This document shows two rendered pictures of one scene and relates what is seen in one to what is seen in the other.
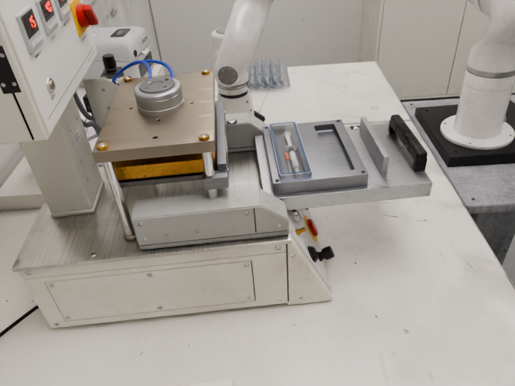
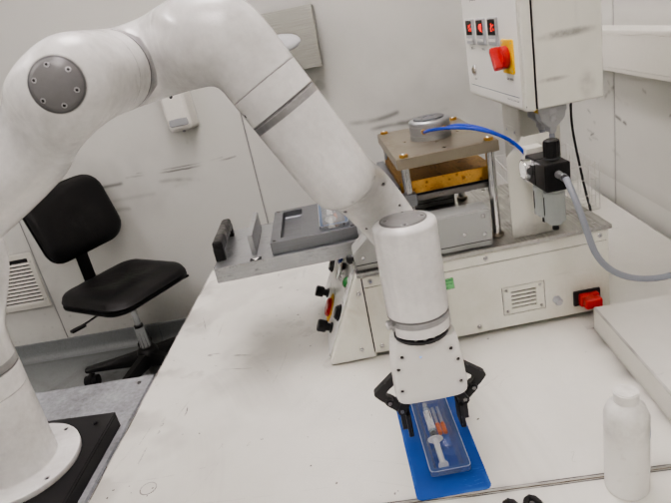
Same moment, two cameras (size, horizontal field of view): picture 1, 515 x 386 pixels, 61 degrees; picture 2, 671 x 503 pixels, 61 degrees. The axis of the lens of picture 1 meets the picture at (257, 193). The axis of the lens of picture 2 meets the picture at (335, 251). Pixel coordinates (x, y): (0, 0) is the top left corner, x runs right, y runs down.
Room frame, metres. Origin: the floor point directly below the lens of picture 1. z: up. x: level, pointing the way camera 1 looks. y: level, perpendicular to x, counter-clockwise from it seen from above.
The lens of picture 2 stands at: (1.80, -0.01, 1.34)
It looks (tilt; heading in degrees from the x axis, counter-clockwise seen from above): 21 degrees down; 183
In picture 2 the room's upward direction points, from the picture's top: 12 degrees counter-clockwise
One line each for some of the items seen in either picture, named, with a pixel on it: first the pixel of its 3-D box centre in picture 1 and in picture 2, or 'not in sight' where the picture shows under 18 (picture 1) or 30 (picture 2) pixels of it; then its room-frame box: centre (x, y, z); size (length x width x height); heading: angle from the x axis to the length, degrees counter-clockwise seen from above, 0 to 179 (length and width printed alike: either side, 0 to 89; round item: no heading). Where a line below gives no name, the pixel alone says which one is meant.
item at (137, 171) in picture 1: (167, 125); (433, 159); (0.70, 0.15, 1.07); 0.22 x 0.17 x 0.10; 2
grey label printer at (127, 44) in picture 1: (114, 56); not in sight; (1.63, 0.49, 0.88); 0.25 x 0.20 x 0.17; 82
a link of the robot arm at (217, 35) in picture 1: (230, 56); (409, 262); (1.11, 0.04, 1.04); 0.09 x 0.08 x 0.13; 177
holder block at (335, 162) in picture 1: (310, 153); (314, 224); (0.70, -0.11, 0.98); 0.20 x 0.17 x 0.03; 2
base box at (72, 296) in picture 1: (190, 219); (445, 267); (0.71, 0.15, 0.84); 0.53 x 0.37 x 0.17; 92
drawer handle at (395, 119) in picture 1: (406, 141); (224, 239); (0.71, -0.29, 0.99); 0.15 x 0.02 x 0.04; 2
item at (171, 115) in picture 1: (147, 115); (450, 148); (0.71, 0.18, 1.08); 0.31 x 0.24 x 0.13; 2
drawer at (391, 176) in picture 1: (335, 156); (292, 234); (0.70, -0.15, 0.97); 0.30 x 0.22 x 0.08; 92
